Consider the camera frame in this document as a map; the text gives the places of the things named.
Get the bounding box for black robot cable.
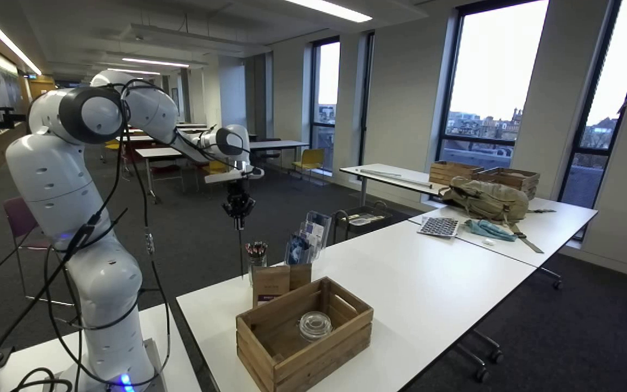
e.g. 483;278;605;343
0;77;175;392

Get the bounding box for maroon chair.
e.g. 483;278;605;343
3;193;61;309

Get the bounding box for white office desk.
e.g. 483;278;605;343
134;137;312;163

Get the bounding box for white side desk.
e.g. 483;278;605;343
337;161;451;199

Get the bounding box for black office chair base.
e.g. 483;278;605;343
451;322;509;386

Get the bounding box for blue white boxes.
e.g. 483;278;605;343
283;231;315;267

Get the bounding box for ceiling light panel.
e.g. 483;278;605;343
120;53;195;72
285;0;374;26

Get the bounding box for dark wooden crate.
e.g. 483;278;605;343
476;166;542;203

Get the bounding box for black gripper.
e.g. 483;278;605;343
222;181;257;223

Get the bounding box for yellow chair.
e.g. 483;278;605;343
290;147;330;175

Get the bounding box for cardboard box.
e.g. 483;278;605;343
429;159;483;187

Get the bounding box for dark pencil cup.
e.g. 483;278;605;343
244;246;271;272

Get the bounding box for clear glass jar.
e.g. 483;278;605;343
296;309;335;343

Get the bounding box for olive green bag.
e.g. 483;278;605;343
438;174;546;257

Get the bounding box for open slatted wooden crate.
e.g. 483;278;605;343
233;274;378;392

